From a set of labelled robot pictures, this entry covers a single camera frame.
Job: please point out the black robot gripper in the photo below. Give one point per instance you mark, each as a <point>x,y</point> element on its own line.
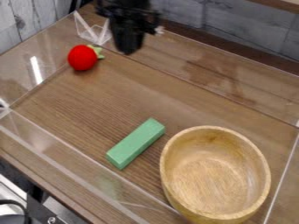
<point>134,18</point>

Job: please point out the red plush strawberry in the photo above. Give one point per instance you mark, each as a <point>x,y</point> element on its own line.
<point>83,57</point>

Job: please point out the green rectangular block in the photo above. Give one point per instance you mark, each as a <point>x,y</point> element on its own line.
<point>132,145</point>

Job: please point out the wooden bowl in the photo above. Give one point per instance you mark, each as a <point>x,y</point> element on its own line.
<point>215,175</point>

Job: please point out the clear acrylic corner bracket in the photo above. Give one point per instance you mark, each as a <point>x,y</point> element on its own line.
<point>96,34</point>

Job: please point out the clear acrylic tray wall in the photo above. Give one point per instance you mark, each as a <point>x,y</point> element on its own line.
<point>64,117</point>

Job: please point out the black metal mount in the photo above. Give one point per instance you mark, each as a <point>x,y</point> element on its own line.
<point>40,214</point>

